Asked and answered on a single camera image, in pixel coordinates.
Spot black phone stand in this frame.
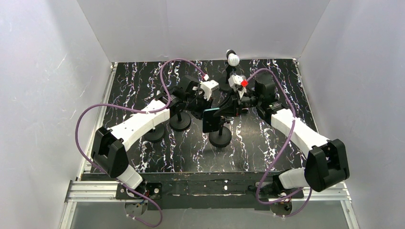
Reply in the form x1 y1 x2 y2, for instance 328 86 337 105
143 124 165 143
169 112 191 132

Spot black phone blue edge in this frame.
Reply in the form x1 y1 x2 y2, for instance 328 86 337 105
202 107 221 133

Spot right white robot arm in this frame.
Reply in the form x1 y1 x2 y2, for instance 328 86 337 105
229 72 350 194

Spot black microphone stand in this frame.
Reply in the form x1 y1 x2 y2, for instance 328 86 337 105
218 65 236 92

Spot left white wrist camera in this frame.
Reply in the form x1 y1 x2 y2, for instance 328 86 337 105
200 80 219 101

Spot black phone stand front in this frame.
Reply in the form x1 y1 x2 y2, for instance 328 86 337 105
143 124 165 143

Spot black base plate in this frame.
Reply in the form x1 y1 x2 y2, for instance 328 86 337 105
115 170 312 211

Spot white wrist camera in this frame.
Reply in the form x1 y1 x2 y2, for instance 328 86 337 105
200 80 219 101
228 75 248 99

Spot aluminium frame rail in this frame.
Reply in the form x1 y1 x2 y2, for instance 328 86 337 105
59 62 352 229

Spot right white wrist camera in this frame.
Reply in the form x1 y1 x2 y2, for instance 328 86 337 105
228 75 248 99

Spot white microphone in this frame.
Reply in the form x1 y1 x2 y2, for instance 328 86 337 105
226 50 240 67

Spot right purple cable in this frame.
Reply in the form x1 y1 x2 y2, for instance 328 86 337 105
245 68 313 218

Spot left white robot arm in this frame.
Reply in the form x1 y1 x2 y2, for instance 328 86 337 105
91 75 219 189

